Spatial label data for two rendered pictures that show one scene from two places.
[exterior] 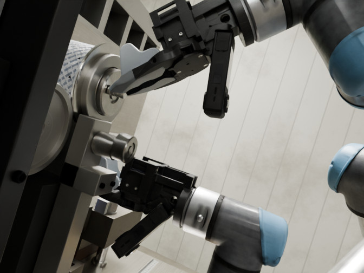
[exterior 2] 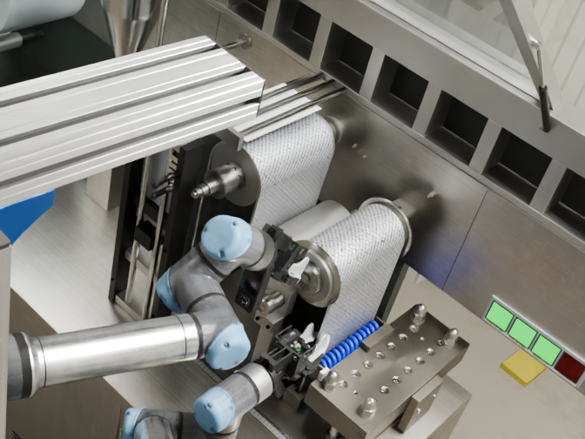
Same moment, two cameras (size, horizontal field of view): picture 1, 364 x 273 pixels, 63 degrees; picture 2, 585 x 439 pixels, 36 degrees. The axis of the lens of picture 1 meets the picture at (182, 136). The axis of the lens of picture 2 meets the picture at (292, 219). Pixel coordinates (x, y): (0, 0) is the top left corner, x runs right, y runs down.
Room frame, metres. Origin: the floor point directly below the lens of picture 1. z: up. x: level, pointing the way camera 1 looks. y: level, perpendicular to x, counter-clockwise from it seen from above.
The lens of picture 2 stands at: (0.80, -1.19, 2.47)
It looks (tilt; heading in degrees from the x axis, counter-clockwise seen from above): 39 degrees down; 107
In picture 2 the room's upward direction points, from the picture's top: 16 degrees clockwise
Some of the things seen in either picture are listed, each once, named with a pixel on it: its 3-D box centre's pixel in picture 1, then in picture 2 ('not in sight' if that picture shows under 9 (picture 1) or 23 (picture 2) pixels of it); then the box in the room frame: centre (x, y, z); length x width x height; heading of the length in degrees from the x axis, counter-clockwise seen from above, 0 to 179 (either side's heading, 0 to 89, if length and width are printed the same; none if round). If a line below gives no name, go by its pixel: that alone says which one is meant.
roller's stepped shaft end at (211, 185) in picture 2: not in sight; (203, 189); (0.21, 0.12, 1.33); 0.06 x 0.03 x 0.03; 75
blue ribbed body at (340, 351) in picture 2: not in sight; (349, 345); (0.58, 0.23, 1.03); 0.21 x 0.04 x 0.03; 75
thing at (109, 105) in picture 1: (109, 91); (307, 276); (0.47, 0.13, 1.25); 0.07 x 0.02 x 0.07; 165
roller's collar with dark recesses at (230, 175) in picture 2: not in sight; (224, 179); (0.22, 0.18, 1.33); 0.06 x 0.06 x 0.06; 75
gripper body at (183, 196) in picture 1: (156, 189); (281, 361); (0.50, 0.01, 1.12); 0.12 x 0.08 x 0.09; 75
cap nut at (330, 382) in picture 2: (111, 200); (332, 379); (0.60, 0.10, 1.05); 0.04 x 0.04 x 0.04
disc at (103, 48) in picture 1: (103, 89); (312, 273); (0.47, 0.14, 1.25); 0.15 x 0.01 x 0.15; 165
